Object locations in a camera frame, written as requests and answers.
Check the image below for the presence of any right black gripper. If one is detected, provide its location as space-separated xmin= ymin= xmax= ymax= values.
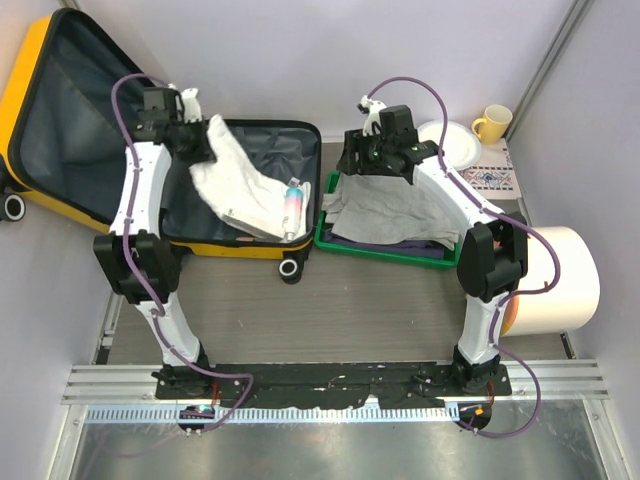
xmin=337 ymin=127 xmax=395 ymax=177

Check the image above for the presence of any grey t-shirt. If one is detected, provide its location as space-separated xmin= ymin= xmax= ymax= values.
xmin=322 ymin=175 xmax=459 ymax=249

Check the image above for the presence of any white towel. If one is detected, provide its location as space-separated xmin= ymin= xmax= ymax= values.
xmin=189 ymin=114 xmax=311 ymax=243

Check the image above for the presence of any navy purple garment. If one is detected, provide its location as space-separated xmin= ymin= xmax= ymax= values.
xmin=316 ymin=224 xmax=454 ymax=260

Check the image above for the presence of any yellow Pikachu suitcase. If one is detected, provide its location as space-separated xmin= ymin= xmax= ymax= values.
xmin=1 ymin=8 xmax=322 ymax=284

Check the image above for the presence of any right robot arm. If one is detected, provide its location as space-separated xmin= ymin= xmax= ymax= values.
xmin=337 ymin=99 xmax=528 ymax=395

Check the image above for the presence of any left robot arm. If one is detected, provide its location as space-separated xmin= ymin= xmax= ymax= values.
xmin=93 ymin=86 xmax=214 ymax=399

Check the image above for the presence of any pastel tube bottle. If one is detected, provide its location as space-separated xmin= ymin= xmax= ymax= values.
xmin=283 ymin=187 xmax=304 ymax=241

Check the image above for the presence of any green plastic tray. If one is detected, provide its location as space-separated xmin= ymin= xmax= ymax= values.
xmin=315 ymin=171 xmax=461 ymax=269

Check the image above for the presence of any white plate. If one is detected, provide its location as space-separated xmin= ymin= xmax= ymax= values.
xmin=418 ymin=120 xmax=482 ymax=171

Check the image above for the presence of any patterned white cloth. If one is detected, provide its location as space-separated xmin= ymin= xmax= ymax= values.
xmin=462 ymin=140 xmax=521 ymax=201

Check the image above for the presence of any yellow mug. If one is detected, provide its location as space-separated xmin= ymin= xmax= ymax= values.
xmin=471 ymin=104 xmax=513 ymax=145

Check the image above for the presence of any white cylindrical bin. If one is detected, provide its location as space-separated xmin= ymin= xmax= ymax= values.
xmin=501 ymin=226 xmax=600 ymax=336

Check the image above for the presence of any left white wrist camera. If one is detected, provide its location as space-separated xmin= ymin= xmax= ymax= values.
xmin=168 ymin=83 xmax=203 ymax=124

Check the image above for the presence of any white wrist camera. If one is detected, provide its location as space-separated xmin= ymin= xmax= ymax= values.
xmin=168 ymin=83 xmax=203 ymax=124
xmin=357 ymin=95 xmax=387 ymax=136

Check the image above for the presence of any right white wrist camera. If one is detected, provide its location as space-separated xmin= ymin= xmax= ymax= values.
xmin=357 ymin=95 xmax=387 ymax=136

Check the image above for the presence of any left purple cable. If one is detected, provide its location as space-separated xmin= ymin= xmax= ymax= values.
xmin=110 ymin=73 xmax=255 ymax=433

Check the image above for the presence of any purple cable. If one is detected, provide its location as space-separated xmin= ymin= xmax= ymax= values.
xmin=357 ymin=76 xmax=561 ymax=441
xmin=110 ymin=73 xmax=255 ymax=433

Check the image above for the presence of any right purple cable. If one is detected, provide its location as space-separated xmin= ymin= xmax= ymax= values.
xmin=357 ymin=76 xmax=561 ymax=441

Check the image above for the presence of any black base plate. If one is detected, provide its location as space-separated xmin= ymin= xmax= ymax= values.
xmin=151 ymin=362 xmax=512 ymax=410

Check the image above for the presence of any right aluminium corner post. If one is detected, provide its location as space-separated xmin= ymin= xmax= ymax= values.
xmin=504 ymin=0 xmax=594 ymax=143

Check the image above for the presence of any aluminium frame rail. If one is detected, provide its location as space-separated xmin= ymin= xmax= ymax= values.
xmin=62 ymin=361 xmax=609 ymax=431

